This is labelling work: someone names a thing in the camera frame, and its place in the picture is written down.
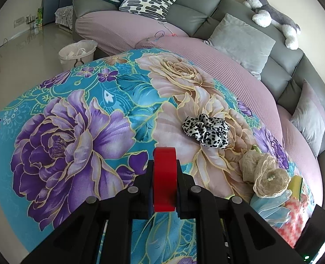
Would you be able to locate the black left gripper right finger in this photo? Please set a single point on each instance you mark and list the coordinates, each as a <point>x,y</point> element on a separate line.
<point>229,230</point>

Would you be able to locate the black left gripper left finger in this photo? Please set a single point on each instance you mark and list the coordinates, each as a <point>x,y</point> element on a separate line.
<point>99,231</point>

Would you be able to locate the pink white striped cloth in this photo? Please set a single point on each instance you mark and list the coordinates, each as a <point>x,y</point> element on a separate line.
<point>300,212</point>

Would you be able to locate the beige lace scrunchie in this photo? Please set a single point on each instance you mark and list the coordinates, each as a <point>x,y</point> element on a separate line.
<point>262,170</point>

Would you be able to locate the red tape roll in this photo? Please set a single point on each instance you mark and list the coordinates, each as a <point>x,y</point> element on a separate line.
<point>164,179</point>

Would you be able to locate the black white leopard scrunchie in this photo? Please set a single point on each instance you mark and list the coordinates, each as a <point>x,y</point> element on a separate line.
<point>208,131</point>

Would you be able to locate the light blue cloth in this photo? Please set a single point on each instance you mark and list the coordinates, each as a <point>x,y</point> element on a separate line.
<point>272,210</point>

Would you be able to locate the yellow sponge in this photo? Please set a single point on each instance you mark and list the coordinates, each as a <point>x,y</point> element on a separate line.
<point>295,186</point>

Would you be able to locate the floral teal blanket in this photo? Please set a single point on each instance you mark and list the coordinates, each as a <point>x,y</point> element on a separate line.
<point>90,131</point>

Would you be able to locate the grey pink right cushion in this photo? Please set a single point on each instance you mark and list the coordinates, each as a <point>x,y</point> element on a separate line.
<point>309,118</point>

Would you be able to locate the grey middle cushion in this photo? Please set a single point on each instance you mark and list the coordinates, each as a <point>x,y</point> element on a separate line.
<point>242,43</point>

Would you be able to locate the white waste basket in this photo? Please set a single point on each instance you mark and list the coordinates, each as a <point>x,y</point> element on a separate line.
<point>77,54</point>

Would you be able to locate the husky plush toy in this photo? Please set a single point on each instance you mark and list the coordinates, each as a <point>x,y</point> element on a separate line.
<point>265,15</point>

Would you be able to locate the black white patterned cushion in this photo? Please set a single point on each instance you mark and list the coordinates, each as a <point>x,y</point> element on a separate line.
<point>154,9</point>

